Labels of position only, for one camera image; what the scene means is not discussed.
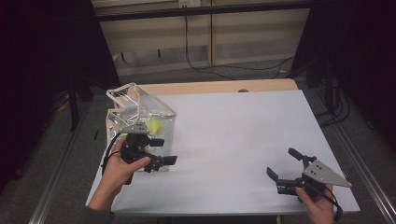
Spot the black metal stand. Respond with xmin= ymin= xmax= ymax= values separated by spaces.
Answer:
xmin=66 ymin=73 xmax=94 ymax=132

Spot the person's right hand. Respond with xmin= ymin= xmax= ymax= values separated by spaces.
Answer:
xmin=295 ymin=185 xmax=336 ymax=224

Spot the black curtain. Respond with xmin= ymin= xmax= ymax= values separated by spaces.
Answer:
xmin=0 ymin=0 xmax=121 ymax=194
xmin=290 ymin=0 xmax=396 ymax=150

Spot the metal floor rail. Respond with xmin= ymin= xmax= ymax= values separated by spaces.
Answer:
xmin=27 ymin=102 xmax=94 ymax=224
xmin=306 ymin=88 xmax=396 ymax=224

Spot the beige cabinet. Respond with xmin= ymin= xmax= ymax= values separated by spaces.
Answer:
xmin=92 ymin=0 xmax=312 ymax=77

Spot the right hand-held gripper black cable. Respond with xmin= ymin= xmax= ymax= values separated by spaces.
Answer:
xmin=311 ymin=184 xmax=345 ymax=224

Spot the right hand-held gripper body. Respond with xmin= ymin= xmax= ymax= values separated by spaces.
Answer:
xmin=276 ymin=159 xmax=353 ymax=203

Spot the black socket cable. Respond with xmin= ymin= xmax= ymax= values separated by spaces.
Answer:
xmin=184 ymin=7 xmax=296 ymax=80

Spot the white wall socket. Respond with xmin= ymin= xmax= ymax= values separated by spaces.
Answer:
xmin=177 ymin=0 xmax=202 ymax=9

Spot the clear plastic bag beige trim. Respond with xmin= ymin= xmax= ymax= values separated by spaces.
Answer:
xmin=106 ymin=81 xmax=177 ymax=173

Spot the left hand-held gripper black cable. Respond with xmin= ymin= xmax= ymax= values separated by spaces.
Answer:
xmin=101 ymin=132 xmax=127 ymax=175

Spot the bundle of black floor cables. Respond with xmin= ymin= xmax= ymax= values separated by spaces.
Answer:
xmin=314 ymin=77 xmax=351 ymax=129

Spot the hand-held gripper black cable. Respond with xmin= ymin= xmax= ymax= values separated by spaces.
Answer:
xmin=101 ymin=132 xmax=127 ymax=175
xmin=311 ymin=184 xmax=345 ymax=224

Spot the yellow shuttlecock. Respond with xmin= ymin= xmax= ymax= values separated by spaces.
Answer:
xmin=144 ymin=117 xmax=163 ymax=135

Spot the person's left hand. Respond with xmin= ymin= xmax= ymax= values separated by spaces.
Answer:
xmin=101 ymin=139 xmax=152 ymax=194

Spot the wooden table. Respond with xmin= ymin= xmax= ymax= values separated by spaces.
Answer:
xmin=146 ymin=77 xmax=299 ymax=96

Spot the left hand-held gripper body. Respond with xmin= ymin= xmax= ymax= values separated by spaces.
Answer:
xmin=120 ymin=121 xmax=163 ymax=174

